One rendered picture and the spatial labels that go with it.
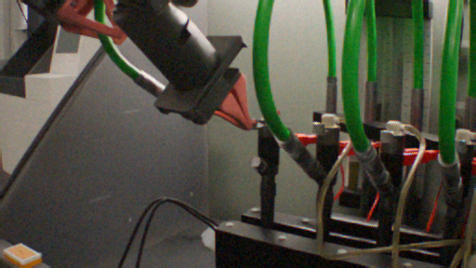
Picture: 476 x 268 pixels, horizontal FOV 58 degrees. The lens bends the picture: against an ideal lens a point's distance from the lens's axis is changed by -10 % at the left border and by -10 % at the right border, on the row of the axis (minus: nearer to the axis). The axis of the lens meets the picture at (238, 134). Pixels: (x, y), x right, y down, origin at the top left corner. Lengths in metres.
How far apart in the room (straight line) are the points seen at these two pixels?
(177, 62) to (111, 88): 0.36
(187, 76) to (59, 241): 0.41
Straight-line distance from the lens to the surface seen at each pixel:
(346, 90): 0.38
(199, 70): 0.47
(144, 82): 0.58
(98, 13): 0.56
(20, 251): 0.63
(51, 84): 3.33
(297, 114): 0.89
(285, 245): 0.57
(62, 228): 0.78
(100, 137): 0.80
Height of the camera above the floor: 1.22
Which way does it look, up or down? 12 degrees down
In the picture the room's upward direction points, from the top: straight up
